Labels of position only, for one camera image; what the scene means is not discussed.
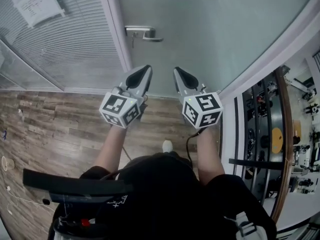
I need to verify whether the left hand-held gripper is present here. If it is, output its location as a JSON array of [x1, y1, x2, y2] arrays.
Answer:
[[99, 65, 153, 129]]

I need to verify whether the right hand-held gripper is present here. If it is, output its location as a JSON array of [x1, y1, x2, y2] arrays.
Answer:
[[173, 66, 224, 129]]

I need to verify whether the silver metal door handle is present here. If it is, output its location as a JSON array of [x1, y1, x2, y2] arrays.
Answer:
[[124, 25, 165, 43]]

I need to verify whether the frosted glass door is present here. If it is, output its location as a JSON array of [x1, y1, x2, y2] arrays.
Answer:
[[117, 0, 317, 97]]

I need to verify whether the person's left forearm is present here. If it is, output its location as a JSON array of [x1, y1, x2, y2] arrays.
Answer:
[[94, 126, 128, 175]]

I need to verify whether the person's right forearm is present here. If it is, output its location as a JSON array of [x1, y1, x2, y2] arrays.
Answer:
[[196, 126, 226, 186]]

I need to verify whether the person's right white shoe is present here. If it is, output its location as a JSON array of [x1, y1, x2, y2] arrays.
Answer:
[[161, 139, 174, 154]]

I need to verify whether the black railing with wooden handrail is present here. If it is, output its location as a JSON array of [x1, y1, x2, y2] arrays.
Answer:
[[228, 65, 294, 225]]

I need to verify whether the round yellow table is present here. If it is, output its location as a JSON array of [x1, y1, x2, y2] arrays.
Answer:
[[271, 126, 284, 153]]

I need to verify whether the person's black shirt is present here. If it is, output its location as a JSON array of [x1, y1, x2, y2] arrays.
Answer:
[[47, 151, 278, 240]]

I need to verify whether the black curved band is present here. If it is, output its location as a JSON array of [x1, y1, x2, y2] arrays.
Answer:
[[22, 168, 135, 205]]

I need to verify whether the white paper notice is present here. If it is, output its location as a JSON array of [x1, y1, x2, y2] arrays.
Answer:
[[3, 0, 66, 29]]

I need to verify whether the black chest-mounted device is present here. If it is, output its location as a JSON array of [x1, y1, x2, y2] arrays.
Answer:
[[53, 216, 108, 240]]

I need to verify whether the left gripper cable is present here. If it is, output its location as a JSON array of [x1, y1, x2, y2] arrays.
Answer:
[[121, 145, 133, 162]]

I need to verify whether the white shoulder strap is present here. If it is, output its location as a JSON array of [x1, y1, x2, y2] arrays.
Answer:
[[223, 211, 266, 240]]

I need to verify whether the white floor cable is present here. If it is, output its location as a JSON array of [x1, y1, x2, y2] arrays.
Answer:
[[6, 185, 55, 216]]

